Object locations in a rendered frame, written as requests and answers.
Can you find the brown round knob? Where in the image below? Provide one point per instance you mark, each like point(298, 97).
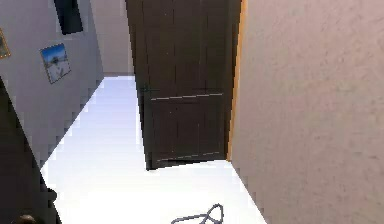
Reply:
point(25, 220)

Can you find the dark brown room door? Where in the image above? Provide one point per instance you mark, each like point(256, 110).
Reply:
point(18, 160)
point(183, 66)

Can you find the orange wooden door frame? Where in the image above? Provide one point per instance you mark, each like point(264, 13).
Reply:
point(237, 83)

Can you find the gold framed wall picture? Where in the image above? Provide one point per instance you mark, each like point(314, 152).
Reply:
point(3, 46)

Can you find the black framed wall picture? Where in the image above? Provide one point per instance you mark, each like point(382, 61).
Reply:
point(68, 15)

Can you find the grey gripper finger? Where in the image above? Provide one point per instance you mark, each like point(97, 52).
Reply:
point(211, 209)
point(208, 221)

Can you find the blue sky wall picture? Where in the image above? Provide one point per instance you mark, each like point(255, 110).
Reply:
point(56, 63)

